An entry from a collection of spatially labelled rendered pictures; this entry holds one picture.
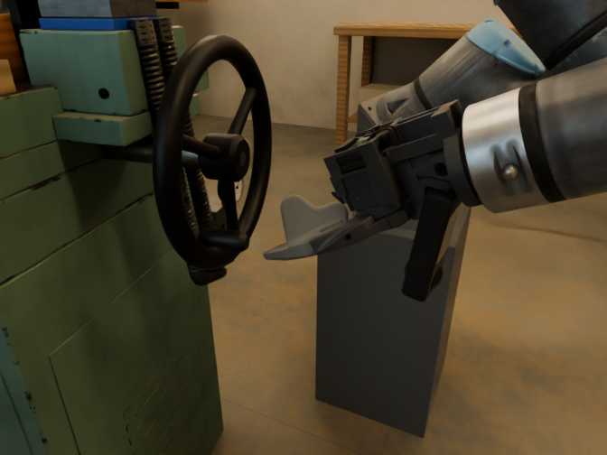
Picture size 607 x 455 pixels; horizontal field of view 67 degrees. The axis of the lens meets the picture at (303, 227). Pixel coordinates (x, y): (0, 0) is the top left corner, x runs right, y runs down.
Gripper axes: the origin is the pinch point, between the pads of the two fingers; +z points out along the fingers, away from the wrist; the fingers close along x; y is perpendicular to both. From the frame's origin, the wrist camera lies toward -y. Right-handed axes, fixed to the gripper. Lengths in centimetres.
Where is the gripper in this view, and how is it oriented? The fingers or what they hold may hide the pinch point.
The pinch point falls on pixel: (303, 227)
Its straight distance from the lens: 50.4
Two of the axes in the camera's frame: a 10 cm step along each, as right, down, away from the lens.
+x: -5.0, 4.6, -7.3
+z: -7.6, 1.8, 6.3
